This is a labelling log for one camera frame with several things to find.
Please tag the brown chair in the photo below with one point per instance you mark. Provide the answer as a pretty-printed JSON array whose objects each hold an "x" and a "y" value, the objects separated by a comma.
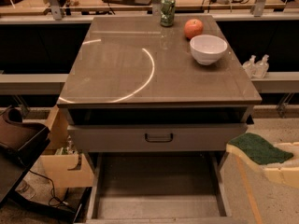
[{"x": 21, "y": 143}]

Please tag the open bottom drawer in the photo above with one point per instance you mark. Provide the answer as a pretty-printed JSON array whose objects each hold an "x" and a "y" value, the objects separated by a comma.
[{"x": 157, "y": 188}]

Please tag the clear plastic bottle left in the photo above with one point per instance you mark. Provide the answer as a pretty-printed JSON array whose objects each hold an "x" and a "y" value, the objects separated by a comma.
[{"x": 249, "y": 65}]

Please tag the cardboard box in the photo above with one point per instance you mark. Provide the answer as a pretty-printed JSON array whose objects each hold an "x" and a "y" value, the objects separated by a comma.
[{"x": 65, "y": 166}]

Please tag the grey drawer cabinet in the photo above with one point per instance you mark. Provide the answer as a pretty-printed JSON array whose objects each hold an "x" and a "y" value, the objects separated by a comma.
[{"x": 134, "y": 71}]

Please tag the clear plastic bottle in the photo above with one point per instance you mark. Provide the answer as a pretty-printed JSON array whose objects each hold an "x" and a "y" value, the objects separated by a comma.
[
  {"x": 249, "y": 65},
  {"x": 261, "y": 67}
]

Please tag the green soda can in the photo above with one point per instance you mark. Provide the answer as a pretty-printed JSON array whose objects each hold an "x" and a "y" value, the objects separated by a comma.
[{"x": 167, "y": 12}]

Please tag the middle drawer with black handle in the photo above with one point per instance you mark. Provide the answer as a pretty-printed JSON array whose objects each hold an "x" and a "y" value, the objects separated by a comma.
[{"x": 154, "y": 138}]

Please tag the white bowl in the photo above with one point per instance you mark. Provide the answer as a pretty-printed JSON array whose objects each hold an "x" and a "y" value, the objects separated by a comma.
[{"x": 207, "y": 49}]

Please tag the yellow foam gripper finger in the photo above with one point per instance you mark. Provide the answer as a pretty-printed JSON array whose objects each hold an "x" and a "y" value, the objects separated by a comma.
[
  {"x": 289, "y": 147},
  {"x": 286, "y": 173}
]

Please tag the red apple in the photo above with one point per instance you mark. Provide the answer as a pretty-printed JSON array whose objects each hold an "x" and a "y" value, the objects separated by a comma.
[{"x": 193, "y": 28}]

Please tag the clear plastic bottle right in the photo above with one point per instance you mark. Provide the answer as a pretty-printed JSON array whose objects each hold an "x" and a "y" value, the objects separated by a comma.
[{"x": 261, "y": 67}]

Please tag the green and yellow sponge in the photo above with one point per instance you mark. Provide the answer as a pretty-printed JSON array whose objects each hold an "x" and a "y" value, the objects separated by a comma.
[{"x": 256, "y": 152}]

